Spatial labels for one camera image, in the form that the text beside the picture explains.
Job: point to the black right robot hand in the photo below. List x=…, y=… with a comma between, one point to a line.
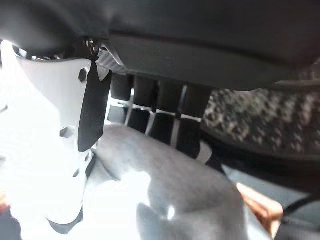
x=175, y=37

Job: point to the white garment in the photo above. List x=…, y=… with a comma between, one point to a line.
x=175, y=190

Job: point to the dark grey washing machine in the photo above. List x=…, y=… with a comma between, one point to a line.
x=262, y=120

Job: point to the rectangular wicker laundry basket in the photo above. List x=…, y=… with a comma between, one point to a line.
x=262, y=207

